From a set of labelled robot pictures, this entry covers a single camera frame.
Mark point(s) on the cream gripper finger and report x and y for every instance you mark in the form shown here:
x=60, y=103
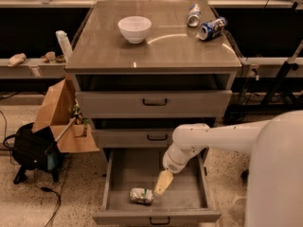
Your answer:
x=164, y=180

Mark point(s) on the crushed 7up can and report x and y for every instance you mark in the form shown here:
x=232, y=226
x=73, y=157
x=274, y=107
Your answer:
x=141, y=195

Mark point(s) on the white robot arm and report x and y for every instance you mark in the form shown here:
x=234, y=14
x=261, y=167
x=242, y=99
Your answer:
x=275, y=182

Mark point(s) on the bottom grey drawer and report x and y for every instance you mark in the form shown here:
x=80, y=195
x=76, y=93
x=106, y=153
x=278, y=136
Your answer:
x=186, y=202

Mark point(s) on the grey drawer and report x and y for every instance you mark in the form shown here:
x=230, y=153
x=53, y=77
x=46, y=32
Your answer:
x=133, y=138
x=186, y=202
x=154, y=104

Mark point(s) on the middle grey drawer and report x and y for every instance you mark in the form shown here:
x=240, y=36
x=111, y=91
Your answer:
x=133, y=138

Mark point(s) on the top grey drawer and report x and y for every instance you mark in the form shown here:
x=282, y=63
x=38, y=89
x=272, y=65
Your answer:
x=154, y=104

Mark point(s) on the grey drawer cabinet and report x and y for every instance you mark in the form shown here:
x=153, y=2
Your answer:
x=171, y=58

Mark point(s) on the blue pepsi can lying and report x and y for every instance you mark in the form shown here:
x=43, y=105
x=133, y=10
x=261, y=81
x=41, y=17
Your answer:
x=212, y=29

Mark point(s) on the silver blue upright can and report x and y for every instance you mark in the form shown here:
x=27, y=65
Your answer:
x=194, y=15

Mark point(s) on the brown cardboard box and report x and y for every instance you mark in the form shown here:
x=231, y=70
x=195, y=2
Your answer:
x=56, y=112

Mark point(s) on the black bag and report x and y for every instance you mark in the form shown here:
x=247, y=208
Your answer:
x=33, y=150

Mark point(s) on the white ceramic bowl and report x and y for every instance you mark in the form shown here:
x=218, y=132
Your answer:
x=135, y=29

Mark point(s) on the grey side shelf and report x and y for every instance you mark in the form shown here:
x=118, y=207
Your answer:
x=32, y=69

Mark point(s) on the white plastic bottle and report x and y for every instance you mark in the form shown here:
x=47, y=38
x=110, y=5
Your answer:
x=64, y=44

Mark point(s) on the beige object on shelf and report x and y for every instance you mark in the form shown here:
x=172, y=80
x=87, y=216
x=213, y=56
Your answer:
x=17, y=59

